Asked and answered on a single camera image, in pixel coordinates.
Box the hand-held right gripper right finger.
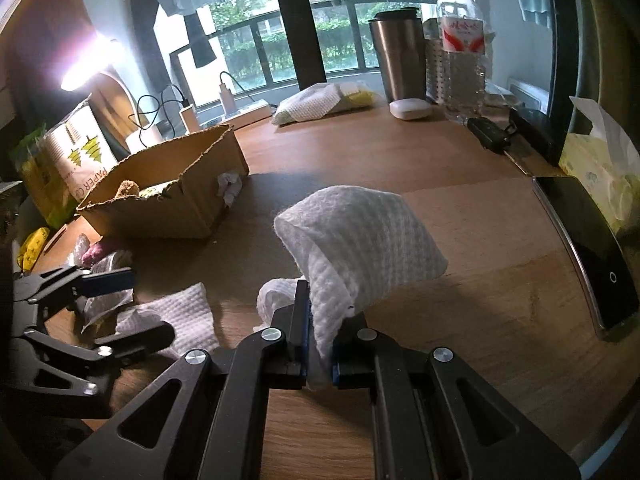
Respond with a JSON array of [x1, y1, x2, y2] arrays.
[[331, 311, 582, 480]]

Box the yellow banana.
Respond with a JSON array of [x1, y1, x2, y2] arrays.
[[17, 227, 51, 272]]

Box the white soap bar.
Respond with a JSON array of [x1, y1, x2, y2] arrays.
[[389, 98, 434, 121]]

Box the yellow tissue pack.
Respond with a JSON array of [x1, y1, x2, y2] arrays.
[[558, 96, 640, 235]]

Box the clear plastic wrapper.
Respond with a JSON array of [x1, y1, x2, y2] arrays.
[[80, 252, 135, 336]]

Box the stainless steel tumbler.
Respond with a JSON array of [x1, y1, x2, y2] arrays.
[[368, 7, 427, 103]]

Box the clear textured glass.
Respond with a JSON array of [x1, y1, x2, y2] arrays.
[[423, 17, 447, 105]]

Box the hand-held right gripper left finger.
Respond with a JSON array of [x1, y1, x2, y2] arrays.
[[52, 279, 314, 480]]

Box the tree print paper bag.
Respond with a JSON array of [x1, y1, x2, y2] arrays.
[[42, 106, 121, 202]]

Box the hanging black garment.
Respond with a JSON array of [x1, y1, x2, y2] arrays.
[[183, 10, 217, 69]]

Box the desk lamp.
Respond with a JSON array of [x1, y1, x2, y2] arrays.
[[59, 35, 138, 141]]

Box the white power strip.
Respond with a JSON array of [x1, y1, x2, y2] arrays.
[[200, 99, 272, 130]]

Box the pink soft item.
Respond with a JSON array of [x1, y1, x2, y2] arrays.
[[80, 240, 126, 268]]

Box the yellow cloth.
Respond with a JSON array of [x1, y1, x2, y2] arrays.
[[336, 81, 376, 111]]

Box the cardboard box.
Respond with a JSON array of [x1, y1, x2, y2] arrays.
[[76, 124, 250, 240]]

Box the black smartphone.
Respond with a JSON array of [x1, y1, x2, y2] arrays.
[[532, 175, 640, 342]]

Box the green yellow packet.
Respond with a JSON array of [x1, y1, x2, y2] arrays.
[[10, 127, 76, 228]]

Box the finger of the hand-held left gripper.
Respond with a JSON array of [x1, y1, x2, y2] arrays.
[[11, 265, 137, 330], [9, 321, 177, 397]]

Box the black car key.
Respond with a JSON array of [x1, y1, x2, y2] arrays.
[[467, 116, 518, 155]]

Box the clear plastic water bottle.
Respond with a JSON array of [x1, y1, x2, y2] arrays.
[[436, 0, 488, 122]]

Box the white waffle cloth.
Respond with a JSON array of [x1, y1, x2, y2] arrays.
[[115, 282, 221, 360], [271, 83, 343, 126], [273, 185, 449, 391]]

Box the black charging cable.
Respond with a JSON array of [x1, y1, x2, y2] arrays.
[[134, 71, 251, 133]]

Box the white tissue roll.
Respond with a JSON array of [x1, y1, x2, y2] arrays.
[[125, 125, 165, 154]]

